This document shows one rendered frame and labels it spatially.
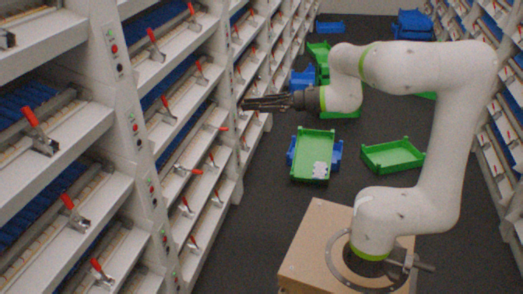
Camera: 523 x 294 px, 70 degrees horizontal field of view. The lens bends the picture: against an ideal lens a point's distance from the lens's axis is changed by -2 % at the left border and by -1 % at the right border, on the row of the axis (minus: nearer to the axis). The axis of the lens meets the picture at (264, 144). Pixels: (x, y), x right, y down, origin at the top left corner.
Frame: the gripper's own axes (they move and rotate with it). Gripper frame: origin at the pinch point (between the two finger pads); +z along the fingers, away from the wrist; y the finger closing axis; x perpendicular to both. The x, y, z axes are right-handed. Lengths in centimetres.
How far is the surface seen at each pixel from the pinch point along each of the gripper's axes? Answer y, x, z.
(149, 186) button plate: 53, -4, 14
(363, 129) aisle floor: -96, 72, -36
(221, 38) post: -12.9, -22.2, 10.5
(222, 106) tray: -12.6, 6.1, 17.3
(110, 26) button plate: 52, -46, 7
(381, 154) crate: -69, 73, -46
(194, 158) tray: 22.6, 7.8, 16.9
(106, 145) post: 57, -20, 17
